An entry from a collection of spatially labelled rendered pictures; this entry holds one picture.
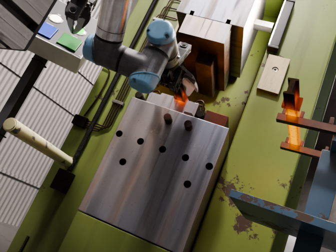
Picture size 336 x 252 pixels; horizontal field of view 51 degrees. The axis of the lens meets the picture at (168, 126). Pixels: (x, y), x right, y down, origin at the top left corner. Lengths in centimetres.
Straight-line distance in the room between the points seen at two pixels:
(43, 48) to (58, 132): 282
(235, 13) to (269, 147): 56
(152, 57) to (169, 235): 56
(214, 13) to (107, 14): 72
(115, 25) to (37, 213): 89
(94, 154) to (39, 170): 267
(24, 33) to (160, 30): 66
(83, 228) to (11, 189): 282
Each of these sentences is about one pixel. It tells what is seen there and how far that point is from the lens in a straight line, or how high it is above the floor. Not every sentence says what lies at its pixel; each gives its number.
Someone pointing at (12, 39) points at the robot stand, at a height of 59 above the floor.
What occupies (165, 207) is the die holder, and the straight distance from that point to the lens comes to 118.
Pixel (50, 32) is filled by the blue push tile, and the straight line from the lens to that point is 142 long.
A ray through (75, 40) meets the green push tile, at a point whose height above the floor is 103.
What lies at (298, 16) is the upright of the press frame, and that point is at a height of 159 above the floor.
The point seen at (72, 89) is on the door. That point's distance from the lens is 421.
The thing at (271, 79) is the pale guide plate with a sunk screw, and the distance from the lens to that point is 152.
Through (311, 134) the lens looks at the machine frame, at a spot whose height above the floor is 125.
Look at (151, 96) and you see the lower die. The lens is 138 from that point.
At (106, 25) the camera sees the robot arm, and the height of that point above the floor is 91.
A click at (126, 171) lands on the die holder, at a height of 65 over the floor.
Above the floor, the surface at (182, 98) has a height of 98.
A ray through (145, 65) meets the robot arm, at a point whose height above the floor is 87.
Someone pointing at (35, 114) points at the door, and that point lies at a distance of 396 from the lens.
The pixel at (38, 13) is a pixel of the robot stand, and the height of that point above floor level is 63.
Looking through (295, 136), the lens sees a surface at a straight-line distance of 114.
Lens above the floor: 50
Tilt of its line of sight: 16 degrees up
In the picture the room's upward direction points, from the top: 24 degrees clockwise
